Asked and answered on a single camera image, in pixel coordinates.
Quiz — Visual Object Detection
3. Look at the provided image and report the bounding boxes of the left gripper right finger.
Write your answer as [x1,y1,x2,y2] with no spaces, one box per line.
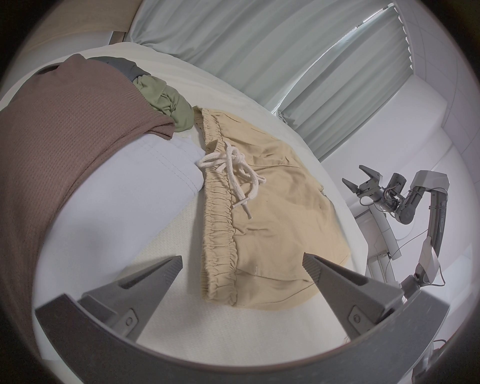
[303,254,403,342]

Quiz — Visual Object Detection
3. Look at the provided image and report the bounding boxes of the black garment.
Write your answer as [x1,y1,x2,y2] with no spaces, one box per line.
[88,56,151,84]

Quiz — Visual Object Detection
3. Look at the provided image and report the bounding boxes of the beige shorts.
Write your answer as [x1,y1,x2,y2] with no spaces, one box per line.
[197,108,351,310]

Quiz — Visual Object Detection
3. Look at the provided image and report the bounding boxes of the brown garment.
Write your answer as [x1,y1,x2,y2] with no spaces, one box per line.
[0,53,177,338]

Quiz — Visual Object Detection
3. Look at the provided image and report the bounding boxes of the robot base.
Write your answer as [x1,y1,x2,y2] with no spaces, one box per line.
[354,208,406,297]

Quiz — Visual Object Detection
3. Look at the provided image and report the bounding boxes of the white garment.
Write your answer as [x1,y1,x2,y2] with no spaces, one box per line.
[52,133,206,271]

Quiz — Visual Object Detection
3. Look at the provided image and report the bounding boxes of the green garment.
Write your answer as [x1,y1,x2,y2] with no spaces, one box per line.
[134,75,195,134]

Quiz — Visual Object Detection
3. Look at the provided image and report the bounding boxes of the pale green curtain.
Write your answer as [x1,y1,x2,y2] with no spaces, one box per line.
[278,5,414,163]
[127,0,394,113]

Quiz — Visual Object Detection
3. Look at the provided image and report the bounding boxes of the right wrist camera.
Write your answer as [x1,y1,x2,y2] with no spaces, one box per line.
[386,172,407,194]

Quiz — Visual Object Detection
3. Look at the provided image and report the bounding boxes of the bed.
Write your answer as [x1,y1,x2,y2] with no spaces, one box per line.
[0,0,372,372]

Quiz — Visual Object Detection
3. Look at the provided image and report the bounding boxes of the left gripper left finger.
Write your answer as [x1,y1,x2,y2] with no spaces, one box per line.
[80,256,184,344]

